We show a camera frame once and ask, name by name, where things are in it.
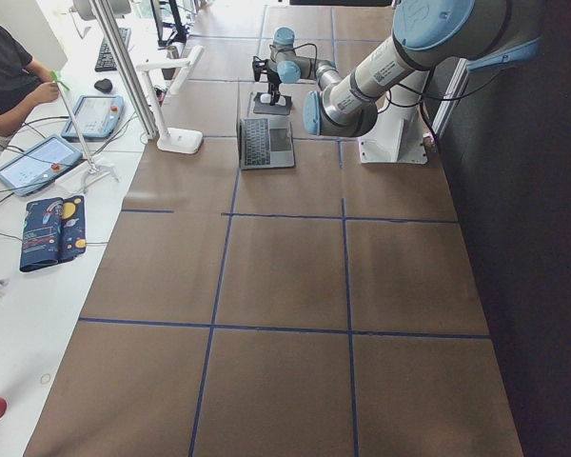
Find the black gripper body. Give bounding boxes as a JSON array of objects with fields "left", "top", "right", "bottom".
[{"left": 266, "top": 73, "right": 282, "bottom": 95}]

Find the black mouse pad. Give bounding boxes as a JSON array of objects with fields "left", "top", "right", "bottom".
[{"left": 253, "top": 92, "right": 292, "bottom": 116}]

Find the grey laptop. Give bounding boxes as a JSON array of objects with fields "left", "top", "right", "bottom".
[{"left": 237, "top": 116, "right": 295, "bottom": 169}]

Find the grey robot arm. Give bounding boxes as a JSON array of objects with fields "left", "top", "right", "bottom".
[
  {"left": 266, "top": 27, "right": 342, "bottom": 106},
  {"left": 303, "top": 0, "right": 545, "bottom": 137}
]

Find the white desk lamp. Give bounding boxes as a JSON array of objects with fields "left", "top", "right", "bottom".
[{"left": 135, "top": 45, "right": 204, "bottom": 154}]

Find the black mouse on desk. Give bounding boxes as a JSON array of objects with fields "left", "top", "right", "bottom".
[{"left": 94, "top": 78, "right": 113, "bottom": 93}]

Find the black keyboard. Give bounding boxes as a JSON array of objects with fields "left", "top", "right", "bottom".
[{"left": 93, "top": 27, "right": 132, "bottom": 73}]

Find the blue teach pendant far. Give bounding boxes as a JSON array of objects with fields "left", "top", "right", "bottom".
[{"left": 74, "top": 95, "right": 124, "bottom": 141}]

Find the blue teach pendant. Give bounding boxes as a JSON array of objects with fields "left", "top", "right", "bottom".
[
  {"left": 0, "top": 135, "right": 82, "bottom": 197},
  {"left": 74, "top": 95, "right": 124, "bottom": 141}
]

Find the thin metal stand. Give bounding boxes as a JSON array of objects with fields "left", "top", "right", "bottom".
[{"left": 49, "top": 70, "right": 120, "bottom": 194}]

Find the blue teach pendant near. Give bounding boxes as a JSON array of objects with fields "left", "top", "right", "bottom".
[{"left": 0, "top": 135, "right": 82, "bottom": 197}]

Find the navy space pattern pouch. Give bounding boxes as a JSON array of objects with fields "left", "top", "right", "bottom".
[{"left": 19, "top": 195, "right": 87, "bottom": 272}]

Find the person in black shirt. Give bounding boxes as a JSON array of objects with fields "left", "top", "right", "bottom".
[{"left": 0, "top": 26, "right": 60, "bottom": 137}]

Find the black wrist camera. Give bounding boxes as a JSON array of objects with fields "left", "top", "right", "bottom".
[{"left": 251, "top": 56, "right": 269, "bottom": 82}]

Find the aluminium frame post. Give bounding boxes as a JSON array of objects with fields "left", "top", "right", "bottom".
[{"left": 89, "top": 0, "right": 158, "bottom": 140}]

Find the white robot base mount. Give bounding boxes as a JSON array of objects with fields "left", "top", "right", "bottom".
[{"left": 358, "top": 72, "right": 427, "bottom": 165}]

